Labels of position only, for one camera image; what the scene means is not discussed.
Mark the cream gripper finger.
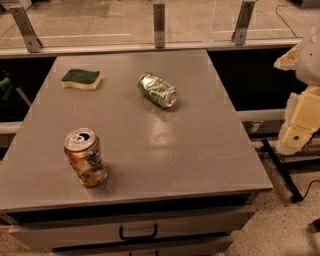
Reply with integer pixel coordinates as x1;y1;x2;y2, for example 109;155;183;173
277;86;320;155
274;45;299;71

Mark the green soda can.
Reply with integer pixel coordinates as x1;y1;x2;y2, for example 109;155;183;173
138;73;178;109

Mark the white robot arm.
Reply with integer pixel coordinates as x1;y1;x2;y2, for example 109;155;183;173
274;26;320;155

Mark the orange soda can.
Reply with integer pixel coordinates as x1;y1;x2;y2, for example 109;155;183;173
64;128;107;187

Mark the black floor stand leg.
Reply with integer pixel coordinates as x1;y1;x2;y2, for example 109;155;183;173
261;139;303;203

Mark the grey drawer cabinet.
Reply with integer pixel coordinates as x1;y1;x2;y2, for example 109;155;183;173
0;50;271;256

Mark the green yellow sponge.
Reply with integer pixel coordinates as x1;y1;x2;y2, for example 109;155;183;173
61;69;102;91

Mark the right metal railing bracket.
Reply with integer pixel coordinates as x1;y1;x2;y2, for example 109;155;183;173
232;0;256;45

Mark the metal railing bracket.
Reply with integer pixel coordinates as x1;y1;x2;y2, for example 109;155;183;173
153;3;165;48
10;6;42;53
232;0;256;45

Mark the black floor cable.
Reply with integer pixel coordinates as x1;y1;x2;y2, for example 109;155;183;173
301;179;320;199

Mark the middle metal railing bracket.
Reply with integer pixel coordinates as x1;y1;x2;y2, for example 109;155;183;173
153;3;165;48

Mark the black drawer handle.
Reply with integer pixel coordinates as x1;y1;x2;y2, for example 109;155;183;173
119;224;158;241

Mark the left metal railing bracket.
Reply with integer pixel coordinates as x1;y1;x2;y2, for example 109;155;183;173
10;6;42;53

